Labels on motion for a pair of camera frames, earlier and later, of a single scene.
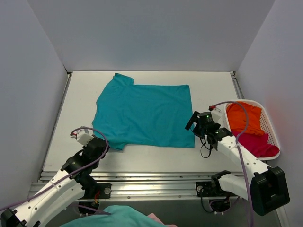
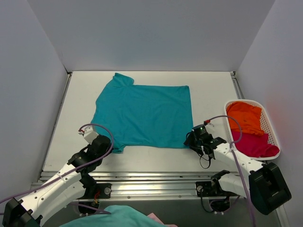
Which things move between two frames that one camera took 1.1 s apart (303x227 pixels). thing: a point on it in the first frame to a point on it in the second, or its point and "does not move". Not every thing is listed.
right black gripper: x=192 y=121 to x=190 y=139
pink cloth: x=153 y=215 does not move
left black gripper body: x=99 y=146 does not move
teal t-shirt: x=127 y=114 does not move
